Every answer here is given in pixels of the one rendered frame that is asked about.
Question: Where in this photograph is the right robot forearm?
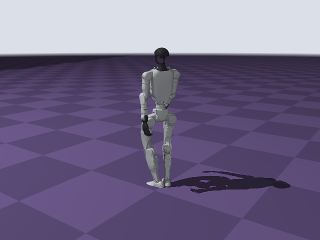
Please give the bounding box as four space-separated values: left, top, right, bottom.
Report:
164 94 176 107

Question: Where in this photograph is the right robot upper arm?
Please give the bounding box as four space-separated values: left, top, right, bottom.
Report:
171 69 181 95

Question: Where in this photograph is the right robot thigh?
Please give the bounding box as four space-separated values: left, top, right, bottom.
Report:
162 112 177 153

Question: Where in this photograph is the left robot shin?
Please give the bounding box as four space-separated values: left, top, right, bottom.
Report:
144 148 160 183

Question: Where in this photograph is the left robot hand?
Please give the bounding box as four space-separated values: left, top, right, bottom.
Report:
141 115 153 137

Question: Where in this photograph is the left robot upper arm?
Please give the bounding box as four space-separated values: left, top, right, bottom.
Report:
141 71 153 101

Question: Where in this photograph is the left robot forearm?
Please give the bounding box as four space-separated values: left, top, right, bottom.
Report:
139 93 149 121

